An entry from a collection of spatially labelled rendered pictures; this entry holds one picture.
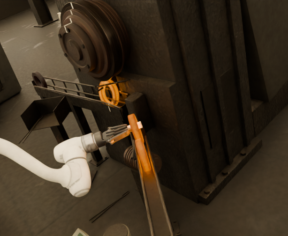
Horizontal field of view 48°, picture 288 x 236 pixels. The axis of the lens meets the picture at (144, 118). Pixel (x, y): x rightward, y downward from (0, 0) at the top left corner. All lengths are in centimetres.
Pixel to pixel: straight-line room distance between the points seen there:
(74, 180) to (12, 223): 128
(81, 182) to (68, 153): 16
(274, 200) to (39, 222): 161
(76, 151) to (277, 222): 120
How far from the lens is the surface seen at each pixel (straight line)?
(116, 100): 203
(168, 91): 169
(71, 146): 159
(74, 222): 242
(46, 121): 243
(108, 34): 172
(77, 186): 151
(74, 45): 182
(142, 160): 144
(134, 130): 152
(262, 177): 233
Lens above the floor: 163
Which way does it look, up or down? 31 degrees down
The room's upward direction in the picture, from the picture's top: 17 degrees counter-clockwise
